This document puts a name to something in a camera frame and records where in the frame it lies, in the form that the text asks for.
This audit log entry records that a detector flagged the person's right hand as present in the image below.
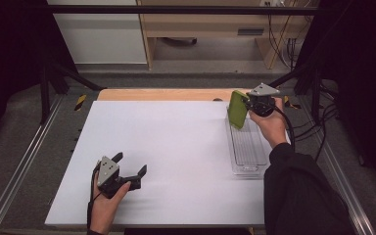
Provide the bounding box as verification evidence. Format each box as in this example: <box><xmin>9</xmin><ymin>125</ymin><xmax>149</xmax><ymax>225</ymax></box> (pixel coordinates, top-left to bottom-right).
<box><xmin>249</xmin><ymin>97</ymin><xmax>289</xmax><ymax>150</ymax></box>

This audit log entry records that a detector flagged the bundle of floor cables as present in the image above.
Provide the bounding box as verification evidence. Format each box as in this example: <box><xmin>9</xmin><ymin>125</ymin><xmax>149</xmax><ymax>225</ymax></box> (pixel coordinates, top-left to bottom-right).
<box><xmin>293</xmin><ymin>83</ymin><xmax>341</xmax><ymax>162</ymax></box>

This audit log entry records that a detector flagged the right hand-held gripper cable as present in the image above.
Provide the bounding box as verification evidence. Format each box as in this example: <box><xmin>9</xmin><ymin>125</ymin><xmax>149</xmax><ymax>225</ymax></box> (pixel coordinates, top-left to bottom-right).
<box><xmin>273</xmin><ymin>105</ymin><xmax>297</xmax><ymax>153</ymax></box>

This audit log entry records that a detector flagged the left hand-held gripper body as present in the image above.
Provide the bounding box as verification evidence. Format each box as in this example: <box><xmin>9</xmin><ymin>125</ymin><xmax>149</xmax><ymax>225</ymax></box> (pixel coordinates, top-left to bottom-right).
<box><xmin>96</xmin><ymin>155</ymin><xmax>143</xmax><ymax>200</ymax></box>

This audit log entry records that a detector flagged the grey object under desk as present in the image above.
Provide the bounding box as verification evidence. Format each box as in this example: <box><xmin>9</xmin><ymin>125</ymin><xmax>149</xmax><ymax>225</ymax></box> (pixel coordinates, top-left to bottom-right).
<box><xmin>159</xmin><ymin>36</ymin><xmax>199</xmax><ymax>47</ymax></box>

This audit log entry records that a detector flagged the yellow black tape marker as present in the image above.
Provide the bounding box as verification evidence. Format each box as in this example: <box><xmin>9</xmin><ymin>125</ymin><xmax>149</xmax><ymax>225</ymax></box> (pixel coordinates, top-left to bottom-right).
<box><xmin>73</xmin><ymin>94</ymin><xmax>88</xmax><ymax>113</ymax></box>
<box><xmin>283</xmin><ymin>95</ymin><xmax>302</xmax><ymax>111</ymax></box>

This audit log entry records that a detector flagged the dark desk label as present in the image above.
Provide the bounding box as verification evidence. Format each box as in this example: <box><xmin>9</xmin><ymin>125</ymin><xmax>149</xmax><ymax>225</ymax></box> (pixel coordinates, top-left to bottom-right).
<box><xmin>237</xmin><ymin>27</ymin><xmax>265</xmax><ymax>36</ymax></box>

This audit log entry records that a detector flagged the aluminium floor rail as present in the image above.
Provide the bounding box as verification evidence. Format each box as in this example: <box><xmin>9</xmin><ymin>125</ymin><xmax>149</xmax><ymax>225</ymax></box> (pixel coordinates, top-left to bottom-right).
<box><xmin>297</xmin><ymin>94</ymin><xmax>376</xmax><ymax>235</ymax></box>
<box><xmin>0</xmin><ymin>93</ymin><xmax>66</xmax><ymax>235</ymax></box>

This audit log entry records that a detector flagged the white table board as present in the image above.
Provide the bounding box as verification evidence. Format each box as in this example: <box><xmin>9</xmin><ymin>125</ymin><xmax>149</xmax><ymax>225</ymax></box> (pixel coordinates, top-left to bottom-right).
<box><xmin>44</xmin><ymin>100</ymin><xmax>292</xmax><ymax>227</ymax></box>

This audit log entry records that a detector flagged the black frame bar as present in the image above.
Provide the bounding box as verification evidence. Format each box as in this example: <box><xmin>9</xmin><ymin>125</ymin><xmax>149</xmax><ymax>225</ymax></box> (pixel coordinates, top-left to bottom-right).
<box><xmin>44</xmin><ymin>4</ymin><xmax>321</xmax><ymax>16</ymax></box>

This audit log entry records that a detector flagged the hand-held gripper cable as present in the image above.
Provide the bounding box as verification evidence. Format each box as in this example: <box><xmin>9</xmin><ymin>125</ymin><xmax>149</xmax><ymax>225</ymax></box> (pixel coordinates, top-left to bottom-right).
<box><xmin>85</xmin><ymin>162</ymin><xmax>103</xmax><ymax>230</ymax></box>
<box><xmin>273</xmin><ymin>105</ymin><xmax>297</xmax><ymax>153</ymax></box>

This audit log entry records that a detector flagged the black frame strut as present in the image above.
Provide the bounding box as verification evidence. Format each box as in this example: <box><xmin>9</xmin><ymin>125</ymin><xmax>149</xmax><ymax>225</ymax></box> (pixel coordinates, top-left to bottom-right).
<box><xmin>38</xmin><ymin>60</ymin><xmax>108</xmax><ymax>125</ymax></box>
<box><xmin>268</xmin><ymin>61</ymin><xmax>325</xmax><ymax>125</ymax></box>

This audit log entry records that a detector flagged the black curtain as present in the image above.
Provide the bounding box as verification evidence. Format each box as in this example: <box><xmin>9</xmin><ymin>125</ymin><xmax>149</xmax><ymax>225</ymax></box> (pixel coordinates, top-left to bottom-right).
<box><xmin>302</xmin><ymin>0</ymin><xmax>376</xmax><ymax>192</ymax></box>
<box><xmin>0</xmin><ymin>0</ymin><xmax>77</xmax><ymax>160</ymax></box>

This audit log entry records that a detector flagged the white cabinet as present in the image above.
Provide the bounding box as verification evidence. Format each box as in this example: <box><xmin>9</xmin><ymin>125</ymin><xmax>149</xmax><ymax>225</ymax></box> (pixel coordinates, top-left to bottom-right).
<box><xmin>46</xmin><ymin>0</ymin><xmax>149</xmax><ymax>66</ymax></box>

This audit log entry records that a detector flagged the bundle of desk cables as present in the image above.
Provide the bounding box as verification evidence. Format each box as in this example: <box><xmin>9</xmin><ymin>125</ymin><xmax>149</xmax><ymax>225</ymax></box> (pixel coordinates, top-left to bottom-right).
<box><xmin>266</xmin><ymin>13</ymin><xmax>306</xmax><ymax>71</ymax></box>

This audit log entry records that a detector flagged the person's left hand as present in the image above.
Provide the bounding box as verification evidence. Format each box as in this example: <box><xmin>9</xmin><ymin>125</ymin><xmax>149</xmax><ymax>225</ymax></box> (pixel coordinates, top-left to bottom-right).
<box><xmin>88</xmin><ymin>180</ymin><xmax>133</xmax><ymax>235</ymax></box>

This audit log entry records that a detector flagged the clear plastic container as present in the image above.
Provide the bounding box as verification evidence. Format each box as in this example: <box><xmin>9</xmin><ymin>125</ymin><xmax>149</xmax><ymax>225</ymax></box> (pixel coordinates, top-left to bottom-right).
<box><xmin>224</xmin><ymin>106</ymin><xmax>272</xmax><ymax>179</ymax></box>

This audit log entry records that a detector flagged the left hand-held gripper cable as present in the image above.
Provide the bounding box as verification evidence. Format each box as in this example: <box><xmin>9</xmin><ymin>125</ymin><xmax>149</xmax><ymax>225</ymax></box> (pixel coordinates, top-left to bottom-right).
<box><xmin>85</xmin><ymin>162</ymin><xmax>103</xmax><ymax>230</ymax></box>

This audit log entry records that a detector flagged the wooden desk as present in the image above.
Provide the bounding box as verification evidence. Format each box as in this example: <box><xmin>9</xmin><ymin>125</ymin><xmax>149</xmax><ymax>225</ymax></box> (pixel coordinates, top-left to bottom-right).
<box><xmin>136</xmin><ymin>0</ymin><xmax>319</xmax><ymax>71</ymax></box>

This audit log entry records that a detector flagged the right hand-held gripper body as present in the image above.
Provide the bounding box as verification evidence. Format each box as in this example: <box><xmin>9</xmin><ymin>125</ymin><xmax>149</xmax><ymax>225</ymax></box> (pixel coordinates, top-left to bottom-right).
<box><xmin>246</xmin><ymin>82</ymin><xmax>281</xmax><ymax>118</ymax></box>

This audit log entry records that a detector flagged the wooden table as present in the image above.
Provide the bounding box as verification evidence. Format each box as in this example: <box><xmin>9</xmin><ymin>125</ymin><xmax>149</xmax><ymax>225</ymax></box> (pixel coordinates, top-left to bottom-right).
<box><xmin>96</xmin><ymin>87</ymin><xmax>253</xmax><ymax>103</ymax></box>

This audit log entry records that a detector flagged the white power strip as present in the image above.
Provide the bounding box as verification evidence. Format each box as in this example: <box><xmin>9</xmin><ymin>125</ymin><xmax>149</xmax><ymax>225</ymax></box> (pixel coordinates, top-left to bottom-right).
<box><xmin>259</xmin><ymin>0</ymin><xmax>287</xmax><ymax>8</ymax></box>

